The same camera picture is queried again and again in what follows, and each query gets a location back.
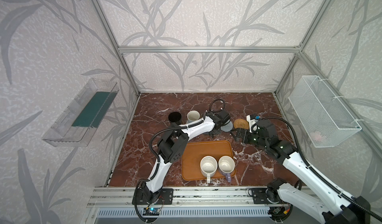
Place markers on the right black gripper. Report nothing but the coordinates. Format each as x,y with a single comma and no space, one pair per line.
241,134

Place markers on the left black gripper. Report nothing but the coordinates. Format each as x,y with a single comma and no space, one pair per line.
217,133

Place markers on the grey blue woven coaster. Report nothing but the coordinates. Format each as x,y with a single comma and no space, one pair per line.
227,127

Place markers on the tan rattan coaster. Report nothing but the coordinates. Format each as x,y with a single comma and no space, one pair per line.
241,123

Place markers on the light blue mug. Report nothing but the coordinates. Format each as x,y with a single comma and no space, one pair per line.
193,116

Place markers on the white lilac-handled mug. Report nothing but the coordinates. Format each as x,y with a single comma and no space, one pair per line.
226,167

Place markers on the black mug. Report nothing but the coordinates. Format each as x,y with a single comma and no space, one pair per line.
175,117

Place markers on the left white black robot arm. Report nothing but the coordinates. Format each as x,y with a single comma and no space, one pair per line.
168,146

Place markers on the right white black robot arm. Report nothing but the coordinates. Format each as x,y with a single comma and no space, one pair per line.
333,205

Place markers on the brown rectangular tray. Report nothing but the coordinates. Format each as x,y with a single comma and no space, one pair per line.
196,151

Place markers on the pink object in basket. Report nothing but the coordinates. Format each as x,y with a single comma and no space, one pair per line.
316,136

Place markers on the green circuit board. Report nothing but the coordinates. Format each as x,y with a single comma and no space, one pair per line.
149,211

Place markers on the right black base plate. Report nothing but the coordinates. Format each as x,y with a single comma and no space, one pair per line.
259,195

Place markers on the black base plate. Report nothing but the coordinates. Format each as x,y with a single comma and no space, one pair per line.
165,195
259,195

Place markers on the white wire mesh basket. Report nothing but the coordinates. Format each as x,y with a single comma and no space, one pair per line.
319,109

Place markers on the right controller with wires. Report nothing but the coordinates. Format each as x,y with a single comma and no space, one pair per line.
279,211

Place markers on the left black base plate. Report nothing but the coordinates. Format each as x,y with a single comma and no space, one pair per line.
165,195

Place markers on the aluminium cage frame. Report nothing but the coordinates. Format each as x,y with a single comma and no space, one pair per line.
367,133

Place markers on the aluminium front rail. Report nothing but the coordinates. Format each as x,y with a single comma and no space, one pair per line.
199,196

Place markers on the clear plastic wall bin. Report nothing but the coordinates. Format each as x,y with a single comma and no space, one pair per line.
79,122

